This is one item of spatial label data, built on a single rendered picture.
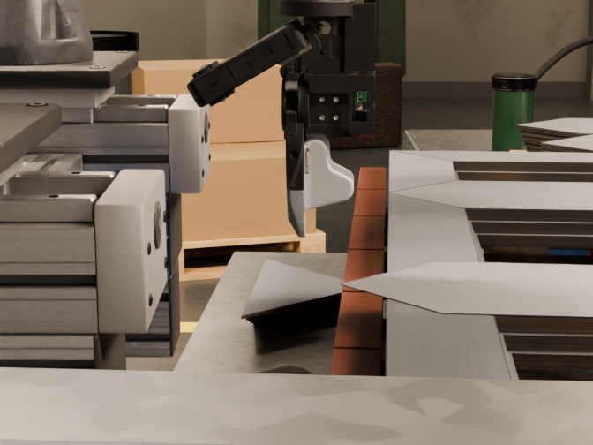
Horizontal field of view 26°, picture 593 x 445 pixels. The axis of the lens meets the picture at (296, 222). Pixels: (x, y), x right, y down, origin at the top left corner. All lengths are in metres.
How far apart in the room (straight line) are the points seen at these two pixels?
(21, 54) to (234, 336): 0.48
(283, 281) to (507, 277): 0.57
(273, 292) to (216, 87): 0.58
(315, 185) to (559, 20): 8.99
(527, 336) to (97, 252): 0.40
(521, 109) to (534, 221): 2.96
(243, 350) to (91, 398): 1.24
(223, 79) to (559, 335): 0.36
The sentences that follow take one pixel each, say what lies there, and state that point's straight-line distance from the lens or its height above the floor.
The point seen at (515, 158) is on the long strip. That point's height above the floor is 0.86.
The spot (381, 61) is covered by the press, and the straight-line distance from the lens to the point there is 7.56.
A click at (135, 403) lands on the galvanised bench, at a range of 0.32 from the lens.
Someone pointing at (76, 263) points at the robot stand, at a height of 0.95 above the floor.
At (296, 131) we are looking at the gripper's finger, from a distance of 1.11.
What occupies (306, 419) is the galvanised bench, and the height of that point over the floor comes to 1.05.
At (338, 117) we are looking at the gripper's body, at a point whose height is 1.01.
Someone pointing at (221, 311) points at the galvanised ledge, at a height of 0.68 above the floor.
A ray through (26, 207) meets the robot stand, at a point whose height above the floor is 0.99.
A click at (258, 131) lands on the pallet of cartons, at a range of 4.89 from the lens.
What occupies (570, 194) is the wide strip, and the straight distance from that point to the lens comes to 1.62.
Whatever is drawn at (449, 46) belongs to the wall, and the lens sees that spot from 9.98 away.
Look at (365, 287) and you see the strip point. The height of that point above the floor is 0.86.
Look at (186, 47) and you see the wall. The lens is 9.95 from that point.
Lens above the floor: 1.16
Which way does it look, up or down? 12 degrees down
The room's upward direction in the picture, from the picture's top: straight up
